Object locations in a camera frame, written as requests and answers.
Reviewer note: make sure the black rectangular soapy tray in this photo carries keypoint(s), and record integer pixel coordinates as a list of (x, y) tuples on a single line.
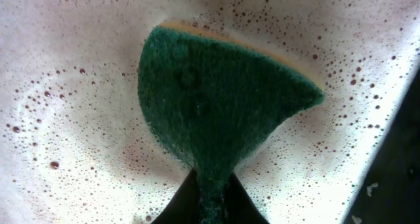
[(74, 144)]

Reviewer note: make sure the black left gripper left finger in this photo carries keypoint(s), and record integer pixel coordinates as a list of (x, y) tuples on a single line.
[(184, 207)]

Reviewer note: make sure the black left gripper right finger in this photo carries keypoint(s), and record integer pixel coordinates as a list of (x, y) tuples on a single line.
[(239, 208)]

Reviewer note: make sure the green scouring sponge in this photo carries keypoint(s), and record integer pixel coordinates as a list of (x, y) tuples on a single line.
[(211, 101)]

